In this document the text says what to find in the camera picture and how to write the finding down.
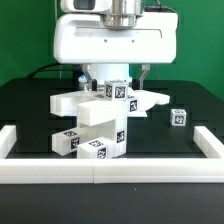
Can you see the white front fence bar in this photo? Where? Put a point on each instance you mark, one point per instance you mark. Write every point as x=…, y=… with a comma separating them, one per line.
x=45, y=171

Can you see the white left fence block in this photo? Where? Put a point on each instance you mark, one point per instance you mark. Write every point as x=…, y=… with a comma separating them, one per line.
x=7, y=140

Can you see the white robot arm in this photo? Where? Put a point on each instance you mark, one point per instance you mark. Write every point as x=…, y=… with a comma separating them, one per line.
x=122, y=15

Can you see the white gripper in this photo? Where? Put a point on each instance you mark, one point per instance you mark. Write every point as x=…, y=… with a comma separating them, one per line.
x=83, y=39

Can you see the white right fence block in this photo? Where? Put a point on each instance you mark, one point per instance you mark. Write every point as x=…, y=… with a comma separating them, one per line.
x=208, y=143

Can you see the white fence block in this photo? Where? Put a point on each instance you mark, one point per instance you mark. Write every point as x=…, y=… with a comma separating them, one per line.
x=7, y=140
x=208, y=143

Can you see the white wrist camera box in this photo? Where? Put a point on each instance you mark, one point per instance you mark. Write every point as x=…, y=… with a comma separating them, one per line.
x=85, y=5

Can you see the white chair back frame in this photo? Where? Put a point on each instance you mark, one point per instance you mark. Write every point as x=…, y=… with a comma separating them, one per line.
x=139, y=100

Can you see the white chair seat part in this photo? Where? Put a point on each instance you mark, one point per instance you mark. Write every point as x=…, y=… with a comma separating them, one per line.
x=113, y=131

